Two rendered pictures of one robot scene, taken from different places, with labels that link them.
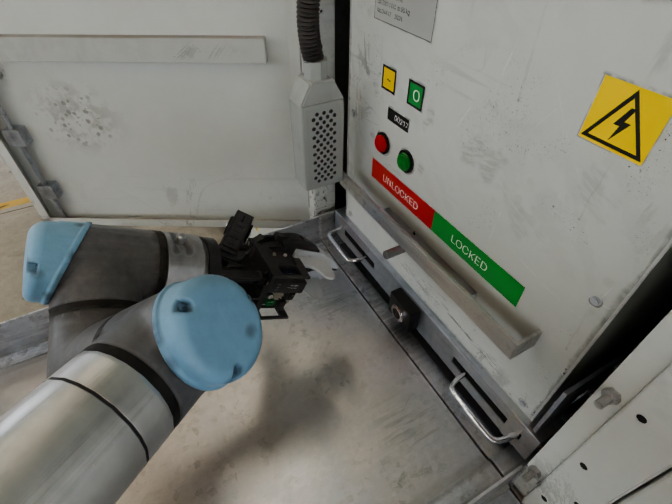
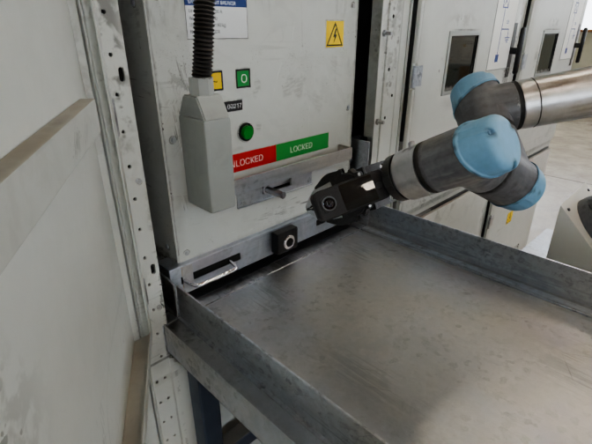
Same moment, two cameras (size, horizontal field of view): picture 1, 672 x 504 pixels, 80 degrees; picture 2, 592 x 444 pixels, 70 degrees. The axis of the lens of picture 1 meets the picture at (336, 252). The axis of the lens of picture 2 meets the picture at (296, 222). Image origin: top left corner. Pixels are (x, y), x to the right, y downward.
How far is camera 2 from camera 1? 0.94 m
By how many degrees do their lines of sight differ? 84
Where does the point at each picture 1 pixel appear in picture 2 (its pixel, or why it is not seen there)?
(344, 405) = (364, 273)
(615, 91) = (330, 25)
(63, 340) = not seen: hidden behind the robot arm
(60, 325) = not seen: hidden behind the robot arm
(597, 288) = (346, 101)
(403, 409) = (351, 253)
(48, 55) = not seen: outside the picture
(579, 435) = (375, 153)
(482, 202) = (300, 110)
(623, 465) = (386, 142)
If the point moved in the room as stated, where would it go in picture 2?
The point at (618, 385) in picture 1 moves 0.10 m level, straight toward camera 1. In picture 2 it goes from (377, 115) to (417, 121)
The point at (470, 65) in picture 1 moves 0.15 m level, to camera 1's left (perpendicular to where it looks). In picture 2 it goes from (276, 40) to (299, 43)
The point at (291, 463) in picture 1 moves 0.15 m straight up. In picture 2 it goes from (418, 285) to (427, 218)
